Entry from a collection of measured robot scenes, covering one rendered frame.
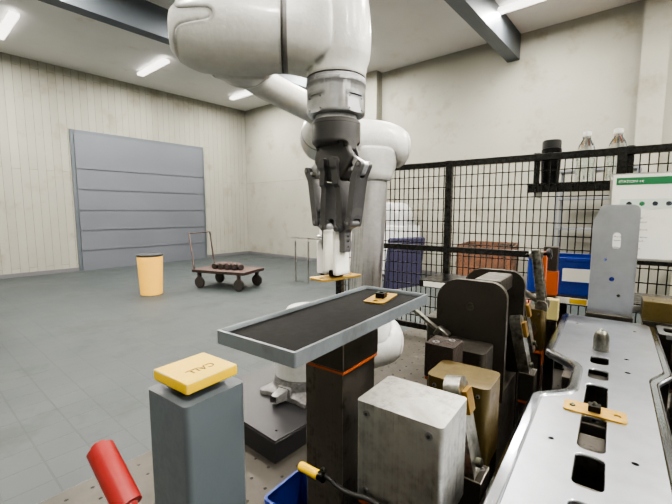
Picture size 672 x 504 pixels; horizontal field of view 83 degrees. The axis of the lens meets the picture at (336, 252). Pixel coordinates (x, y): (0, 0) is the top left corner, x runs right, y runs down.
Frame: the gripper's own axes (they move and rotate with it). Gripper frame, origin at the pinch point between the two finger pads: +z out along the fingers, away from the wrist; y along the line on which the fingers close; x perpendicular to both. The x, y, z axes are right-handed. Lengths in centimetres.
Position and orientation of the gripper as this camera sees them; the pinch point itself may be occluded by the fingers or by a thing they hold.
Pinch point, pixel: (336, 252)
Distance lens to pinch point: 60.1
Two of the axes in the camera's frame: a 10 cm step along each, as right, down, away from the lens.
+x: 7.3, -0.7, 6.8
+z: 0.0, 10.0, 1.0
